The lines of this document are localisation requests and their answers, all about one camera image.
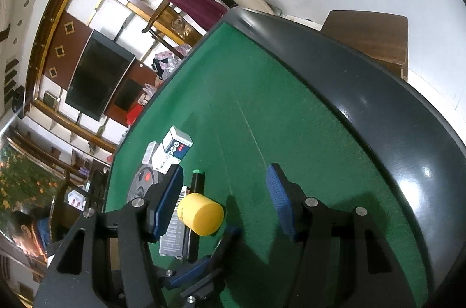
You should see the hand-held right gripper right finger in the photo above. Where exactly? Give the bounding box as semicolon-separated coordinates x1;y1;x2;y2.
266;162;417;308

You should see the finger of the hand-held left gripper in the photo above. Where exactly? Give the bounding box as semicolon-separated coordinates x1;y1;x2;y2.
160;254;228;308
209;226;241;270

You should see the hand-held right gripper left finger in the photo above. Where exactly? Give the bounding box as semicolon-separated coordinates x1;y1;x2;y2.
33;164;184;308

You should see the black tube with green cap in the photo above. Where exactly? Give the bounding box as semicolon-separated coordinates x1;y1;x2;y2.
190;169;207;201

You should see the yellow round jar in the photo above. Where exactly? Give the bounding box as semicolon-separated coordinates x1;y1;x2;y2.
181;192;224;237

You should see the white box with grey lid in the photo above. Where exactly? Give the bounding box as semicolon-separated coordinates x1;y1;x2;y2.
152;148;179;175

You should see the white box with blue print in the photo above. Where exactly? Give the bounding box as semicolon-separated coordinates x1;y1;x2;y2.
160;126;193;165

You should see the round grey table centre panel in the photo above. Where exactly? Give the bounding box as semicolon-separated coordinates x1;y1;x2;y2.
126;164;172;205

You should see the red bag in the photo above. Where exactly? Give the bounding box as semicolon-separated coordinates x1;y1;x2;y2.
126;102;144;127

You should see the floral cloth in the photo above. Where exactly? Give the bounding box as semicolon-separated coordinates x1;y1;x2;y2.
151;44;192;79

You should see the black flat television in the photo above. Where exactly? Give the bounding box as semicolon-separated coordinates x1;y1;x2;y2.
65;29;136;121

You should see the wooden chair with carved back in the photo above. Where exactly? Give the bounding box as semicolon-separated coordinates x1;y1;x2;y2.
141;0;230;57

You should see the brown wooden stool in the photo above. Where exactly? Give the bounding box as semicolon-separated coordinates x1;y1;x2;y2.
322;10;409;81

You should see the maroon garment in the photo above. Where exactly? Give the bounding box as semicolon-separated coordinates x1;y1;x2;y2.
171;0;230;34

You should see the floral wall painting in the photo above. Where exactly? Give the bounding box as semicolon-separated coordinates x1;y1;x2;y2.
0;144;62;217

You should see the wooden wall cabinet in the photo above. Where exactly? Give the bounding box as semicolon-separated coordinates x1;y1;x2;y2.
24;0;204;156

